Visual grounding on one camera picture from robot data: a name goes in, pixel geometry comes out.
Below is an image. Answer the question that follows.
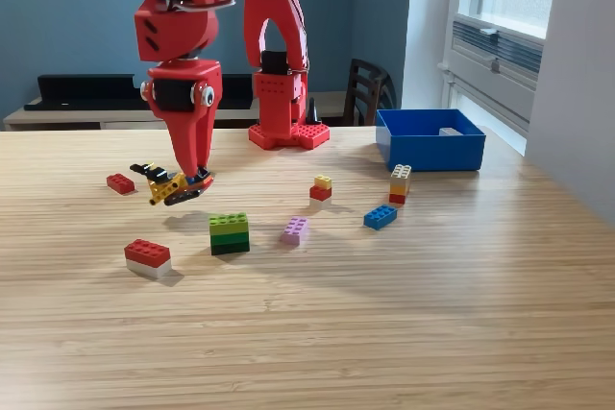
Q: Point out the beige orange red brick stack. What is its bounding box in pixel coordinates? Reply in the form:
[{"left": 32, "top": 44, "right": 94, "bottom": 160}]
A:
[{"left": 388, "top": 163, "right": 412, "bottom": 205}]

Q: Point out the dark wooden chair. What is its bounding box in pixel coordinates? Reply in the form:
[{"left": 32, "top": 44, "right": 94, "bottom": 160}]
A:
[{"left": 343, "top": 58, "right": 398, "bottom": 127}]

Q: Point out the grey window vent grille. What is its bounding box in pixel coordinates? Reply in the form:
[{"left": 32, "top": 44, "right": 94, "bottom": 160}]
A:
[{"left": 451, "top": 15, "right": 545, "bottom": 76}]

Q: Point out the blue plastic bin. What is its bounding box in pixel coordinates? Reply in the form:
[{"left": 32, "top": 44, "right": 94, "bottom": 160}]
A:
[{"left": 375, "top": 108, "right": 486, "bottom": 173}]

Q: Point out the small red lego brick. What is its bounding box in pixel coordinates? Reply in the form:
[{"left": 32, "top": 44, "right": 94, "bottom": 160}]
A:
[{"left": 106, "top": 173, "right": 136, "bottom": 196}]

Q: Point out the pale wooden sideboard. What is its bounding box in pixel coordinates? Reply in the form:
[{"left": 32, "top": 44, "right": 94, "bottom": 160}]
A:
[{"left": 2, "top": 91, "right": 359, "bottom": 132}]

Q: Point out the blue lego brick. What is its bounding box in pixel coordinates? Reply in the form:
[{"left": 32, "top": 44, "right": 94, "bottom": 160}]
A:
[{"left": 362, "top": 205, "right": 399, "bottom": 231}]

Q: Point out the red and white brick stack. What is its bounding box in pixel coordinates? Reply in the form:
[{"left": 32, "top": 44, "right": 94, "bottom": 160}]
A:
[{"left": 123, "top": 238, "right": 173, "bottom": 280}]

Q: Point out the pink lego brick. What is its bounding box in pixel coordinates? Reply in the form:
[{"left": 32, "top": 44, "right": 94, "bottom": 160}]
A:
[{"left": 282, "top": 215, "right": 310, "bottom": 247}]

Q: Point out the small yellow toy digger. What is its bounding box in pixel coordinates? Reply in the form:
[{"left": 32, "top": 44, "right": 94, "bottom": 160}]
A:
[{"left": 129, "top": 161, "right": 216, "bottom": 207}]

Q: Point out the green lego brick stack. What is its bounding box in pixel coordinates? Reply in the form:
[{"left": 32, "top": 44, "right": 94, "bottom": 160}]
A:
[{"left": 209, "top": 212, "right": 251, "bottom": 256}]

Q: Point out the yellow red white brick stack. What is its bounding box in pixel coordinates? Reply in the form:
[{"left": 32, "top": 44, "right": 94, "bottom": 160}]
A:
[{"left": 308, "top": 174, "right": 333, "bottom": 209}]

